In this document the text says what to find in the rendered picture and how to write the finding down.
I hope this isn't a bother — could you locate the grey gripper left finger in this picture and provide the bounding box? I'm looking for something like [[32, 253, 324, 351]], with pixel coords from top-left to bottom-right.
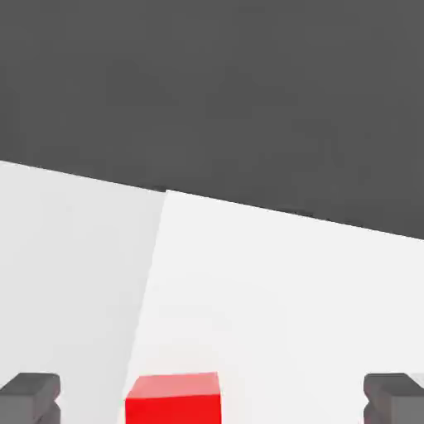
[[0, 372, 62, 424]]

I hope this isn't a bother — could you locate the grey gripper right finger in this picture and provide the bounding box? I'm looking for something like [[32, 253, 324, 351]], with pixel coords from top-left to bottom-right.
[[363, 372, 424, 424]]

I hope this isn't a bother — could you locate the small red cube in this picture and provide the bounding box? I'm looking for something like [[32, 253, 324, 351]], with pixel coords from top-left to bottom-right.
[[124, 371, 222, 424]]

